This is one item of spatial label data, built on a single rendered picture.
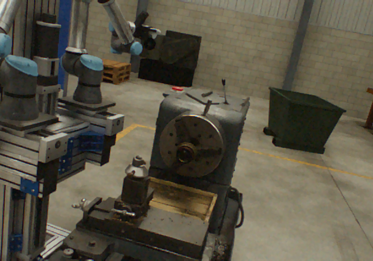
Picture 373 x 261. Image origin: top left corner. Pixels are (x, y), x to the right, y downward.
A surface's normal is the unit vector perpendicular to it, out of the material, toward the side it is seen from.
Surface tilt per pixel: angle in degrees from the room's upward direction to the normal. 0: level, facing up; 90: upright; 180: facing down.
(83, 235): 0
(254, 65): 90
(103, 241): 0
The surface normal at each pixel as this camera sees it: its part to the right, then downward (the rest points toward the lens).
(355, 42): -0.18, 0.23
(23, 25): 0.93, 0.25
